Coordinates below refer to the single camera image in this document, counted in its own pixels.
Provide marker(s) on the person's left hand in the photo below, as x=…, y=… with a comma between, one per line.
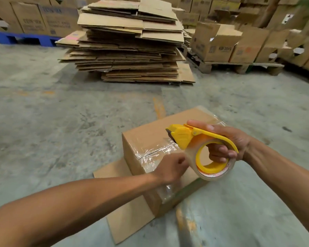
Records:
x=170, y=169

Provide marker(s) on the person's right hand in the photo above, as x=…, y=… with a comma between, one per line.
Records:
x=234, y=140

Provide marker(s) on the person's left fingers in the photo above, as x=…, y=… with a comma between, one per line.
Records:
x=181, y=160

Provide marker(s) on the person's right thumb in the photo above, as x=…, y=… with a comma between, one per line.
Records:
x=202, y=125

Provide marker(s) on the yellow tape dispenser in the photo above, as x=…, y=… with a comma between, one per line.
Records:
x=181, y=135

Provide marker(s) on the taped brown cardboard box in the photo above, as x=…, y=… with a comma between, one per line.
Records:
x=146, y=141

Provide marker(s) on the person's left forearm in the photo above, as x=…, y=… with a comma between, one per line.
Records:
x=74, y=205

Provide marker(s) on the person's right forearm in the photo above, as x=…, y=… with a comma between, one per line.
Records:
x=285, y=177

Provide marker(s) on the clear packing tape roll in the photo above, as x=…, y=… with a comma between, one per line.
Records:
x=191, y=154

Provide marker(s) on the wooden pallet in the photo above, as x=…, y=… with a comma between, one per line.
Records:
x=221, y=65

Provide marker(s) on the open cardboard box with flaps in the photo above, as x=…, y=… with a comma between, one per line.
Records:
x=213, y=43

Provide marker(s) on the closed cardboard box orange mark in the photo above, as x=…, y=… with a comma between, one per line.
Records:
x=247, y=46

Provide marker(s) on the stack of flattened cardboard boxes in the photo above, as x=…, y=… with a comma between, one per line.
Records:
x=128, y=41

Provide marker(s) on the pile of stacked cardboard boxes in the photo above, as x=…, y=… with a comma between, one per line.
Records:
x=285, y=25

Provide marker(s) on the blue plastic pallet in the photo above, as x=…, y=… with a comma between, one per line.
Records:
x=23, y=38

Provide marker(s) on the row of printed cardboard boxes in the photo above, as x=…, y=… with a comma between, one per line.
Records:
x=33, y=17

